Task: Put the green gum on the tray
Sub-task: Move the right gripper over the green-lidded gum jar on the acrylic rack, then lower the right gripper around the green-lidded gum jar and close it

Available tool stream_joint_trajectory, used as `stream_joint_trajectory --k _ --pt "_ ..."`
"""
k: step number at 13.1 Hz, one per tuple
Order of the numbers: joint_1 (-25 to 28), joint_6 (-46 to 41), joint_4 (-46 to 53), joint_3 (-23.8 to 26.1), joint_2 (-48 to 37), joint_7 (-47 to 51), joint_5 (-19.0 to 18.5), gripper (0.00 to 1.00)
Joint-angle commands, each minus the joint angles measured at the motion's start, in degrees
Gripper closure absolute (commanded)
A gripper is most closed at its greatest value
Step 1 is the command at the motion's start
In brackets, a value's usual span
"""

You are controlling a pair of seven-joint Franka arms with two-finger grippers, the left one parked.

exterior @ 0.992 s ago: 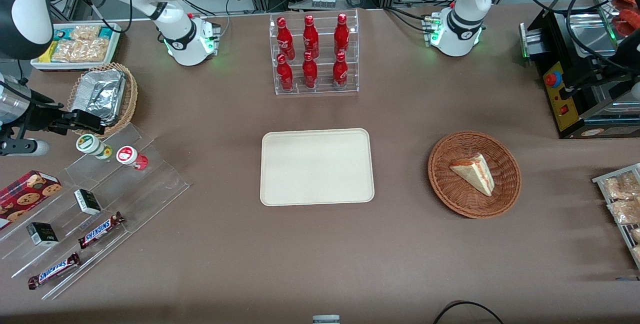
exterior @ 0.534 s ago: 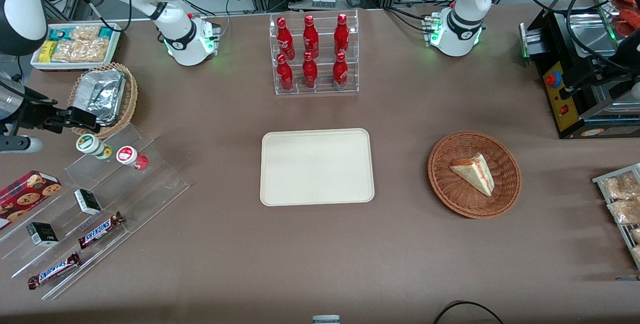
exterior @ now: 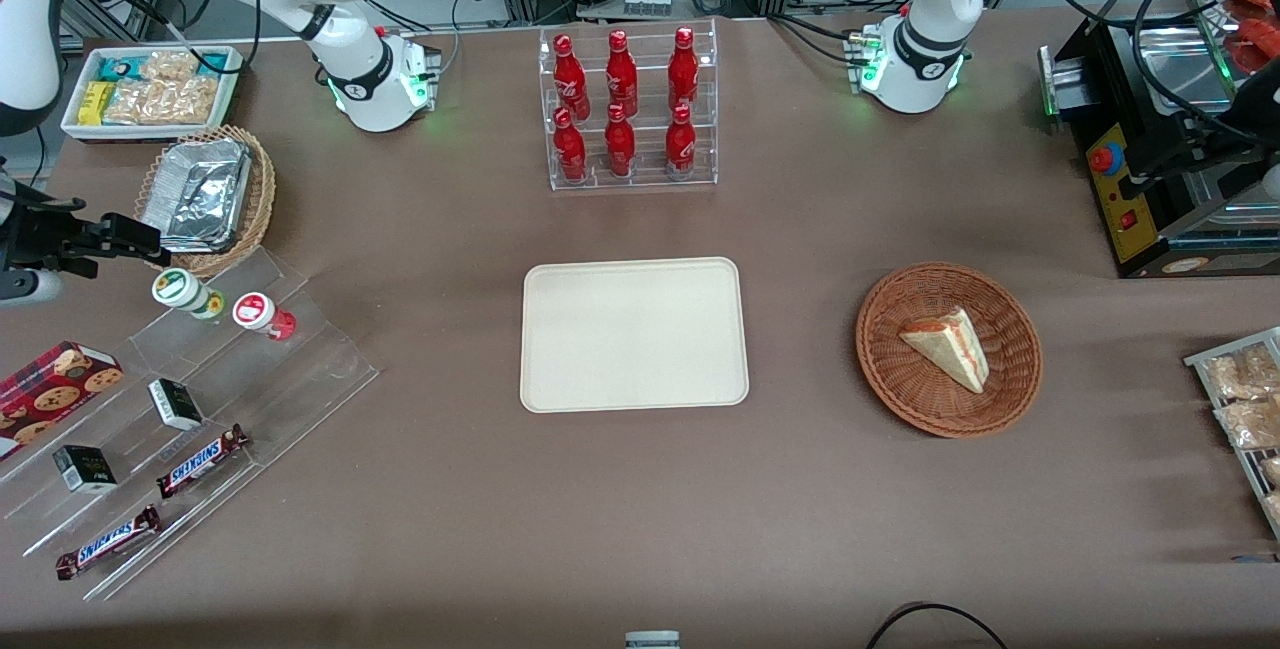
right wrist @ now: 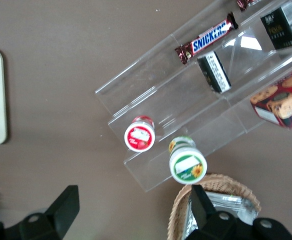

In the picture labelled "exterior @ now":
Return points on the yellow snack packet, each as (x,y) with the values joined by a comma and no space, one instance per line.
(95,103)

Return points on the clear acrylic stepped display stand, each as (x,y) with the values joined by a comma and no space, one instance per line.
(290,369)

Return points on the triangular wrapped sandwich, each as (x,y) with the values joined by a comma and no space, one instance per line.
(950,347)

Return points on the silver foil tray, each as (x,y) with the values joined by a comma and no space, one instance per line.
(200,194)

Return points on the small black box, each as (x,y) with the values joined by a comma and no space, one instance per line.
(85,470)
(176,405)

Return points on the grey object at table edge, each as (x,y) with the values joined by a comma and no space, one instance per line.
(652,640)

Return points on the red emergency stop button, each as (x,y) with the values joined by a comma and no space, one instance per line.
(1106,159)

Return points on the Snickers chocolate bar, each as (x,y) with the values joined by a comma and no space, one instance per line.
(202,461)
(108,542)

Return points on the teal white snack packet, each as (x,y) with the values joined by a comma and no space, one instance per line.
(122,67)

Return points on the clear bag of crackers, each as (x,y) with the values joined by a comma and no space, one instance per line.
(165,101)

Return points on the tray of packaged snacks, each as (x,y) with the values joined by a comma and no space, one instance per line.
(1200,361)

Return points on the clear acrylic bottle rack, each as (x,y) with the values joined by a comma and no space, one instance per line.
(650,169)

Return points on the red cookie box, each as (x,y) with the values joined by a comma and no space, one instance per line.
(55,389)

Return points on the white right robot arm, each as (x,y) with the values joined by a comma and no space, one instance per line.
(350,79)

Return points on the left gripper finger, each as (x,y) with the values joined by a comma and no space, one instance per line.
(1185,137)
(1170,174)

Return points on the white plastic snack bin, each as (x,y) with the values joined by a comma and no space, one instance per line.
(75,129)

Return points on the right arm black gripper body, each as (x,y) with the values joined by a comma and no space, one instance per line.
(42,238)

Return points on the white power strip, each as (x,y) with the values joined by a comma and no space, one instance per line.
(647,1)

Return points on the round brown wicker basket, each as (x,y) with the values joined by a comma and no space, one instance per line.
(900,379)

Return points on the black metal machine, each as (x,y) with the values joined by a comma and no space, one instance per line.
(1100,69)

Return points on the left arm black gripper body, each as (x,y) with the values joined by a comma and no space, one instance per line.
(1262,97)

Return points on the light wicker basket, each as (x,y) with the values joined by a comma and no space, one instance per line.
(262,189)

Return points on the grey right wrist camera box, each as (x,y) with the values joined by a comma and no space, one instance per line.
(28,287)

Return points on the beige plastic tray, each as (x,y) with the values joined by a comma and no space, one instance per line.
(634,335)

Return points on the red cola bottle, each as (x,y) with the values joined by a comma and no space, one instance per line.
(621,71)
(570,149)
(683,69)
(571,74)
(620,145)
(681,143)

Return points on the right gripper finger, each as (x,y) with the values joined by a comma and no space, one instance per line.
(130,232)
(115,259)

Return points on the clear bag of biscuits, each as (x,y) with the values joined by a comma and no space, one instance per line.
(1250,423)
(1240,371)

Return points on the green gum bottle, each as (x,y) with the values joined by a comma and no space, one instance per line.
(185,293)

